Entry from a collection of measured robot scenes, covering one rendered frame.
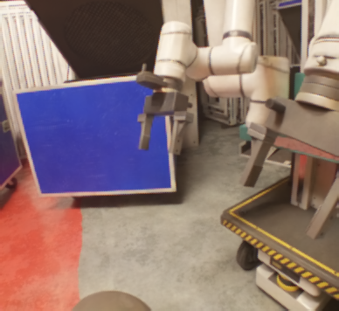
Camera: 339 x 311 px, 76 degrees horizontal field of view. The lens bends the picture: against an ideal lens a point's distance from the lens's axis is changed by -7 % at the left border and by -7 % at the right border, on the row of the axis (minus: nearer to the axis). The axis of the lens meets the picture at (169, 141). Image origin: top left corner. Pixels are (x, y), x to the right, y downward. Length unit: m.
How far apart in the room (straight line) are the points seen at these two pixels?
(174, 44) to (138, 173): 1.13
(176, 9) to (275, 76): 2.15
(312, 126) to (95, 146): 1.44
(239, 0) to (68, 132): 1.31
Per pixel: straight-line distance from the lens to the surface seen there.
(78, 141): 1.67
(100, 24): 2.29
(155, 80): 0.59
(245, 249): 1.22
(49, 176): 1.87
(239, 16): 0.74
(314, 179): 1.21
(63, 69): 3.60
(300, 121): 0.35
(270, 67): 0.95
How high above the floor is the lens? 0.97
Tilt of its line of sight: 17 degrees down
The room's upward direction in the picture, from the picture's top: 5 degrees counter-clockwise
